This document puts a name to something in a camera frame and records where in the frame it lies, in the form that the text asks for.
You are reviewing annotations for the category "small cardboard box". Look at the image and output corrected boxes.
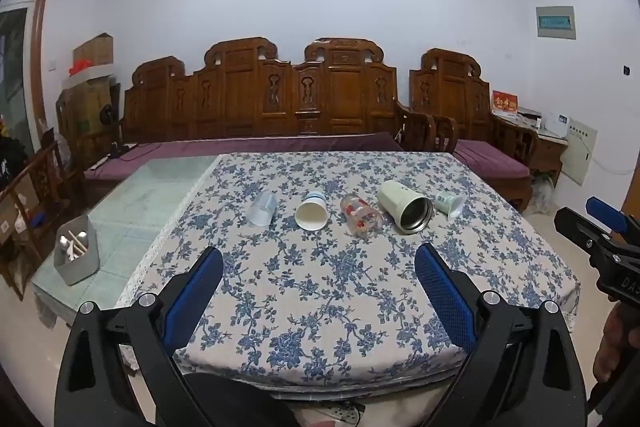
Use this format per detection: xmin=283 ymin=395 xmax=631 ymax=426
xmin=73 ymin=33 xmax=115 ymax=68

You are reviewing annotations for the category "large cardboard box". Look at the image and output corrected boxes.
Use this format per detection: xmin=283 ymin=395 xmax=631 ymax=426
xmin=56 ymin=76 xmax=122 ymax=150

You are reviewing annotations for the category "white paper cup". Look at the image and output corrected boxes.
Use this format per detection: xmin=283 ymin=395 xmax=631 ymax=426
xmin=294 ymin=191 xmax=329 ymax=231

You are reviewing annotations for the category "carved wooden sofa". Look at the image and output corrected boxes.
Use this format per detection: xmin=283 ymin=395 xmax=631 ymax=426
xmin=119 ymin=37 xmax=407 ymax=158

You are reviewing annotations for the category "white electronic device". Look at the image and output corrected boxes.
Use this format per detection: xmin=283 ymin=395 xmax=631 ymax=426
xmin=542 ymin=112 xmax=571 ymax=138

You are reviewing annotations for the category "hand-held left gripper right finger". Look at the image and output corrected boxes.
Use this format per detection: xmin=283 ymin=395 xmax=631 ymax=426
xmin=414 ymin=242 xmax=588 ymax=427

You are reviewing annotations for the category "person's dark trouser leg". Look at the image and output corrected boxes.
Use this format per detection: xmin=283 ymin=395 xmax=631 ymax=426
xmin=184 ymin=372 xmax=303 ymax=427

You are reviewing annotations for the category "purple armchair cushion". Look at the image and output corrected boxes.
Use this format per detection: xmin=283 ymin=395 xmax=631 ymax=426
xmin=452 ymin=139 xmax=531 ymax=180

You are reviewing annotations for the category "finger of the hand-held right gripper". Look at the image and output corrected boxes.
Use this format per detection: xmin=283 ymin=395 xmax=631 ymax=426
xmin=585 ymin=196 xmax=629 ymax=236
xmin=554 ymin=206 xmax=611 ymax=253

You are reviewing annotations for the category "brown wooden door frame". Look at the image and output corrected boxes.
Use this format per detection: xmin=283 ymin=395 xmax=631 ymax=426
xmin=29 ymin=0 xmax=60 ymax=138

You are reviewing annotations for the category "wooden chair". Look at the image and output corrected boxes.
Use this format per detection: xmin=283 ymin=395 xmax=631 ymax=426
xmin=0 ymin=141 xmax=67 ymax=300

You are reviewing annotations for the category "wall electrical box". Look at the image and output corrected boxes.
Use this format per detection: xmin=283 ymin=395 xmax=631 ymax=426
xmin=536 ymin=5 xmax=577 ymax=40

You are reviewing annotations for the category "clear plastic cup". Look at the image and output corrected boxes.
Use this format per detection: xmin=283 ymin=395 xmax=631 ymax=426
xmin=248 ymin=190 xmax=277 ymax=228

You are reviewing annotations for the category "beige metal panel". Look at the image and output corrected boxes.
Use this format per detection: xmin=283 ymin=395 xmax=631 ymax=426
xmin=562 ymin=119 xmax=599 ymax=186

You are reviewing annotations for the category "blue floral tablecloth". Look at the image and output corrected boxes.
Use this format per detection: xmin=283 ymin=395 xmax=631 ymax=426
xmin=116 ymin=152 xmax=582 ymax=392

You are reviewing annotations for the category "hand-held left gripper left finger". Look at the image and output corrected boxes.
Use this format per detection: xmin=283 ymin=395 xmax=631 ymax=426
xmin=54 ymin=246 xmax=226 ymax=427

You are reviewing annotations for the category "white power strip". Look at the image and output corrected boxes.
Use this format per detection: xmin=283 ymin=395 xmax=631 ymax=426
xmin=320 ymin=402 xmax=364 ymax=426

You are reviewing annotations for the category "small white green cup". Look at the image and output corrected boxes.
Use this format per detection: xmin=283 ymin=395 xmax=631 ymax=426
xmin=433 ymin=193 xmax=465 ymax=220

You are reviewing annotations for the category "carved wooden armchair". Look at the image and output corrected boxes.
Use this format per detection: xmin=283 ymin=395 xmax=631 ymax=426
xmin=396 ymin=48 xmax=539 ymax=214

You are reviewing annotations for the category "cream steel-lined mug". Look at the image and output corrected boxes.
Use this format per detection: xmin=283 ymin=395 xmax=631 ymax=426
xmin=377 ymin=180 xmax=434 ymax=236

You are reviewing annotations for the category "green glass-top table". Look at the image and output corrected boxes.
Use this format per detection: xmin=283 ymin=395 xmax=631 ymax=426
xmin=32 ymin=155 xmax=222 ymax=329

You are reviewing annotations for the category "black standing fan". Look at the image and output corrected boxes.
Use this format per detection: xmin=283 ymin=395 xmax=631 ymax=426
xmin=98 ymin=104 xmax=121 ymax=152

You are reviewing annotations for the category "red gift box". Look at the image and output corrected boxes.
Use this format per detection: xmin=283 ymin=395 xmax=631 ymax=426
xmin=491 ymin=90 xmax=520 ymax=114

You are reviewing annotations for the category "clear plastic bag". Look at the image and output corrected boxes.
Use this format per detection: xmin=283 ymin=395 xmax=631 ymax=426
xmin=530 ymin=174 xmax=557 ymax=214

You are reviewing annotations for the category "person's right hand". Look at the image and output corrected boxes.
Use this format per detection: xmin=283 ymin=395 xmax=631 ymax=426
xmin=594 ymin=306 xmax=633 ymax=384

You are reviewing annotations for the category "wooden side table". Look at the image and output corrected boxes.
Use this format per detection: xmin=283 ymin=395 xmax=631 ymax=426
xmin=492 ymin=111 xmax=569 ymax=175

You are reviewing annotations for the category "red patterned glass cup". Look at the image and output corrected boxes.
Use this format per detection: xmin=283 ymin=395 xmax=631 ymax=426
xmin=340 ymin=194 xmax=384 ymax=239

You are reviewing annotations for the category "purple sofa cushion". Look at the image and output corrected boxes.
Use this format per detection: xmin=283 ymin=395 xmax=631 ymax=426
xmin=84 ymin=132 xmax=404 ymax=182

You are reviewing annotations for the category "grey utensil caddy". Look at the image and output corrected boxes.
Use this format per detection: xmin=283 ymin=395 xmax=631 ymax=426
xmin=53 ymin=214 xmax=101 ymax=287

